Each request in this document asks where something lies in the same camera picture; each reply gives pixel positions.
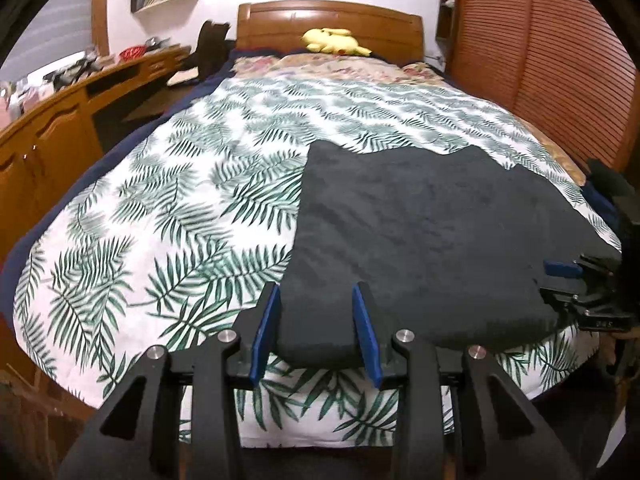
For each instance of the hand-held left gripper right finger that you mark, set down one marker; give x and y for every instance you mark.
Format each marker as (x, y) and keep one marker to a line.
(367, 335)

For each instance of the navy bed sheet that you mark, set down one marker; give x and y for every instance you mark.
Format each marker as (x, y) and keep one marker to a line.
(150, 135)

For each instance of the red basket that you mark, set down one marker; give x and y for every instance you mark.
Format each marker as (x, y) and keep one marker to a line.
(133, 53)

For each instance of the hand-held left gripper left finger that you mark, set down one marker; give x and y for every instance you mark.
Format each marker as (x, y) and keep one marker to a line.
(262, 332)

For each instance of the grey window blind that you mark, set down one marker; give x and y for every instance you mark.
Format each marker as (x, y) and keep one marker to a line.
(55, 40)

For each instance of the black jacket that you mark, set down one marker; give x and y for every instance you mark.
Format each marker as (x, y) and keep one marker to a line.
(425, 240)

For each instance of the wooden louvered wardrobe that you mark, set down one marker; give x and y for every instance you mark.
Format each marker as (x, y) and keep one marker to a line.
(540, 50)

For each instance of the wooden desk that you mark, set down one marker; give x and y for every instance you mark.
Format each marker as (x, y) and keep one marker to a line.
(50, 145)

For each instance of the wooden headboard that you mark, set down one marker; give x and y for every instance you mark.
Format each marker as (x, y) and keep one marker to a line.
(280, 27)

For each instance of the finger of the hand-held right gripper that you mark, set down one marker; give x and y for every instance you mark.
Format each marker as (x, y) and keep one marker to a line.
(562, 269)
(575, 302)

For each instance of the brown bed mat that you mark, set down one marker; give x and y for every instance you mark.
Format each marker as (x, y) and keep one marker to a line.
(555, 152)

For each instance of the wooden open shelf unit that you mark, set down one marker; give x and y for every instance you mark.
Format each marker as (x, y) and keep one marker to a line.
(446, 0)

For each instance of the pink box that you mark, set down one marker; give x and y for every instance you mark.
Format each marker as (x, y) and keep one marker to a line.
(15, 107)

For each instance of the leaf print blanket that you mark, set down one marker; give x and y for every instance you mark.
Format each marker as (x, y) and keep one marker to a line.
(175, 220)

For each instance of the dark brown chair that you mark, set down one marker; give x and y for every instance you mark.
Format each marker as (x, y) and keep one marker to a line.
(207, 52)

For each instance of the grey metal item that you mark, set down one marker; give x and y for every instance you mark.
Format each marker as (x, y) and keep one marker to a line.
(156, 43)

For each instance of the floral pillow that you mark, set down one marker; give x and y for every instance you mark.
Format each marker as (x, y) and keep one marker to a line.
(320, 65)
(420, 71)

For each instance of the yellow plush toy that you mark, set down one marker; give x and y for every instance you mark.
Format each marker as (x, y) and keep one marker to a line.
(332, 41)

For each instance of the black desk device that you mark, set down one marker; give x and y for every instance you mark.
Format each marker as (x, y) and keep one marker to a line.
(72, 71)

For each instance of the wooden window frame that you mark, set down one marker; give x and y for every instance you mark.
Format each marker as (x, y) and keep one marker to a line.
(101, 10)

